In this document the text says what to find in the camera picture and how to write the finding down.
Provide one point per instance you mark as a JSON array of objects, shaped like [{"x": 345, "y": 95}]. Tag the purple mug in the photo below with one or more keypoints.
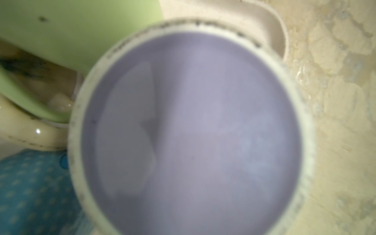
[{"x": 191, "y": 127}]

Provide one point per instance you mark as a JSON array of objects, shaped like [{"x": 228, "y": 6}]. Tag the green mug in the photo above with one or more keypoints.
[{"x": 74, "y": 34}]

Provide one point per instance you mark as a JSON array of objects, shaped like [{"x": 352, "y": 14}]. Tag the blue polka dot mug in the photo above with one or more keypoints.
[{"x": 37, "y": 196}]

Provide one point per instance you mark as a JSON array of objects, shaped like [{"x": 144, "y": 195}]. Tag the white plastic tray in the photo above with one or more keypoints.
[{"x": 254, "y": 17}]

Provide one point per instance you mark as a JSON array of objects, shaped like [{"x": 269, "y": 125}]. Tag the beige ceramic teapot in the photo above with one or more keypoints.
[{"x": 52, "y": 85}]

